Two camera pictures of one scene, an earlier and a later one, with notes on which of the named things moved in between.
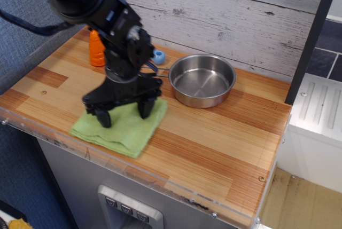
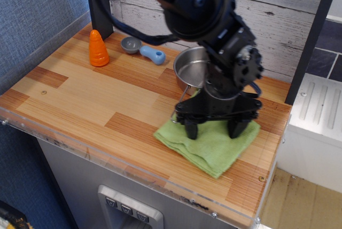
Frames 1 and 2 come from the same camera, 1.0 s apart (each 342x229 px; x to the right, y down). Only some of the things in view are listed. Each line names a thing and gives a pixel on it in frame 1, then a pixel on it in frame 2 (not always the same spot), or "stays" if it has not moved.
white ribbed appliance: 311,147 stays
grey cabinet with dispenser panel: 99,195 stays
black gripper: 109,94 → 238,111
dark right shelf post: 312,37 stays
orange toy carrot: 97,49 stays
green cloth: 129,134 → 214,149
